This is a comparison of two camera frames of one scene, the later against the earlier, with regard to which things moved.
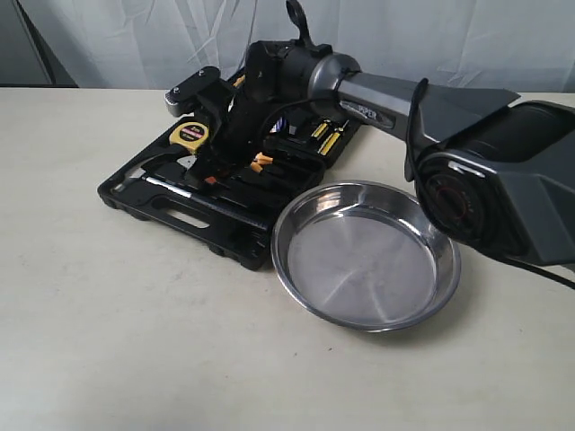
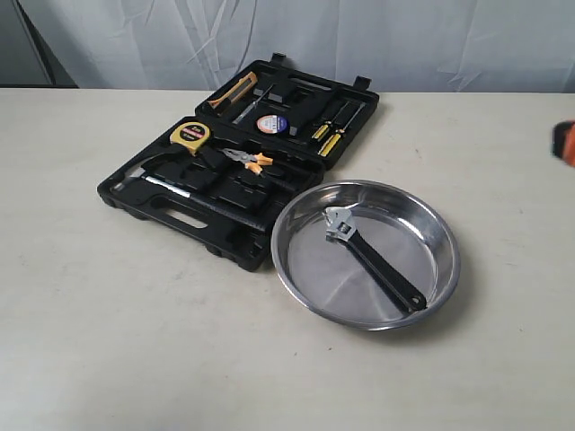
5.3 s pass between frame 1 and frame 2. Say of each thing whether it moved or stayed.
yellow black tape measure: stayed
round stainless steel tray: stayed
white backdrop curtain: stayed
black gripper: moved
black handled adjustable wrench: moved
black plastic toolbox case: stayed
